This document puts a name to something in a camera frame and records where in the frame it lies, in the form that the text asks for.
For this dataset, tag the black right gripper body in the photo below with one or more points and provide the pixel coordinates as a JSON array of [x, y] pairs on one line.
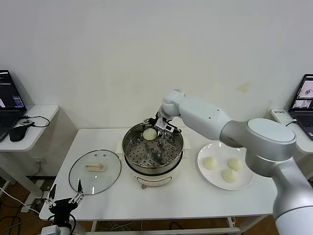
[[160, 123]]

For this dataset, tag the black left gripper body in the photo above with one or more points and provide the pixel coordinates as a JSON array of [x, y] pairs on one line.
[[62, 208]]

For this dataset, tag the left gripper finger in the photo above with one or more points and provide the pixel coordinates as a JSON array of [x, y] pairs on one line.
[[78, 195], [53, 197]]

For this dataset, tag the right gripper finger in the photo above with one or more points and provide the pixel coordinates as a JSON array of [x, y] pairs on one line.
[[146, 120], [160, 134]]

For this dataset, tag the white steamed baozi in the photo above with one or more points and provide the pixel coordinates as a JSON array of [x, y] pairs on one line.
[[235, 163], [149, 134], [229, 175], [210, 163]]

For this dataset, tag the round glass pot lid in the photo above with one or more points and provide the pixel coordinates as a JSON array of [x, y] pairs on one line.
[[107, 176]]

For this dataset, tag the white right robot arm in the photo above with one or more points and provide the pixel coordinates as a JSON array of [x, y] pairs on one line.
[[203, 115]]

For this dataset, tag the stainless steel steamer basket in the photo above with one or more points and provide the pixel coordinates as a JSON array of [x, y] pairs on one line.
[[156, 164]]

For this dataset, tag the cream electric cooker base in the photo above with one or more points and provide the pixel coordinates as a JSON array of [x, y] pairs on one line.
[[159, 180]]

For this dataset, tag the round white plate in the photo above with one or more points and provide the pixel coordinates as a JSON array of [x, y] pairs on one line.
[[210, 176]]

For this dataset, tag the black computer mouse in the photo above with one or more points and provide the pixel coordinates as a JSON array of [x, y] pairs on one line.
[[17, 134]]

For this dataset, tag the white side table with mouse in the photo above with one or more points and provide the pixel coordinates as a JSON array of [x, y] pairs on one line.
[[41, 115]]

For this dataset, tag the black laptop with dark screen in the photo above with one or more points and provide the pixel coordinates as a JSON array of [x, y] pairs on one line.
[[9, 98]]

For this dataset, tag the small text label sticker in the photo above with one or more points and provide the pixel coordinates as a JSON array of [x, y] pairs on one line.
[[279, 112]]

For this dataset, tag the grey laptop with bright screen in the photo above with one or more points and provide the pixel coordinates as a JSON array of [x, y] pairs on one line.
[[303, 120]]

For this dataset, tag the white side table with label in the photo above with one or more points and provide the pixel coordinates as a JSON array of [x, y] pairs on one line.
[[305, 147]]

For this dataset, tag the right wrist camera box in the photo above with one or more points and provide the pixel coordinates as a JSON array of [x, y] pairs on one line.
[[170, 128]]

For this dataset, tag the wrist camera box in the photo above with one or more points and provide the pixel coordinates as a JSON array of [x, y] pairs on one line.
[[50, 231], [170, 128]]

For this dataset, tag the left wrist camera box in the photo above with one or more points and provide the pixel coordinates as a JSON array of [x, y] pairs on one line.
[[50, 231]]

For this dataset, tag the white main table frame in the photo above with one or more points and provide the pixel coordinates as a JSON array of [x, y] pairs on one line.
[[171, 230]]

